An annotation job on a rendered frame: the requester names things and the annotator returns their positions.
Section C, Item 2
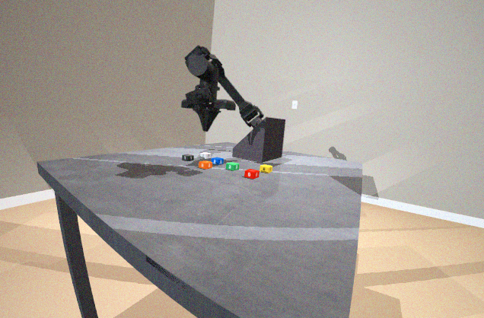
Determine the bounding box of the red block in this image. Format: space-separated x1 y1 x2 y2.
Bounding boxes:
244 169 260 179

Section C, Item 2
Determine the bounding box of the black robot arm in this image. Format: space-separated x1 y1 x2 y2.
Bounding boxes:
185 45 264 128

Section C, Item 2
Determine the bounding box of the small white block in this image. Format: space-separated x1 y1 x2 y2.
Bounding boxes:
200 152 211 159

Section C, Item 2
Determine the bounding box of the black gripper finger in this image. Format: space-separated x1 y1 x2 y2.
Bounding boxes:
203 109 221 132
193 109 205 131

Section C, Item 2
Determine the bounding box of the blue block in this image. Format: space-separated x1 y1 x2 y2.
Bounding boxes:
212 157 224 165

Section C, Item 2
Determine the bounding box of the yellow block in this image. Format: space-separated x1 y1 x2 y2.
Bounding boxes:
260 164 272 173

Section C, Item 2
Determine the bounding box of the green block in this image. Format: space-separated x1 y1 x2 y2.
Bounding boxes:
226 162 239 170

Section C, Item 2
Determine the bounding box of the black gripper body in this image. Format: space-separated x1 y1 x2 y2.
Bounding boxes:
181 81 236 111

